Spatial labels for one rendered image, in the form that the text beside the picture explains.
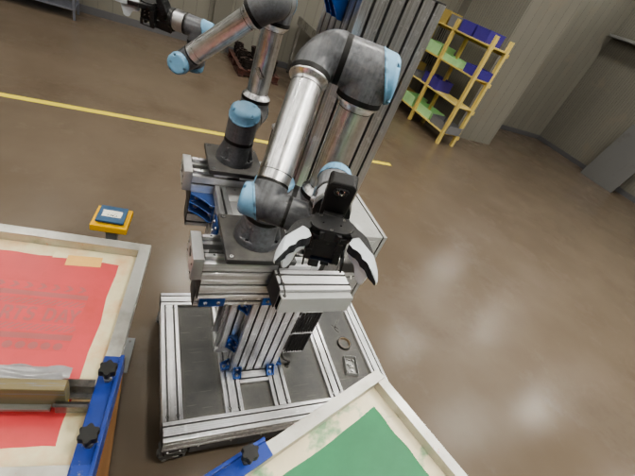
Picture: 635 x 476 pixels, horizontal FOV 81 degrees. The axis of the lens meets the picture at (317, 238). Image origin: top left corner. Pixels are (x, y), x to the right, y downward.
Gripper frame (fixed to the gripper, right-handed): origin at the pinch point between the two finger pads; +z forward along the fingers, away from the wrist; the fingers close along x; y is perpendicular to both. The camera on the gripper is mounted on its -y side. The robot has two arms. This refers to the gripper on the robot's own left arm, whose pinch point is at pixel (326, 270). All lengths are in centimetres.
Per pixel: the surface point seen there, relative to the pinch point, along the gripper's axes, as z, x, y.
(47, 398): -3, 54, 58
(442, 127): -701, -220, 169
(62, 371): -13, 58, 64
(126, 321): -31, 51, 62
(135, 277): -48, 56, 62
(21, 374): -9, 66, 63
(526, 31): -804, -333, -12
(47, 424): 0, 54, 65
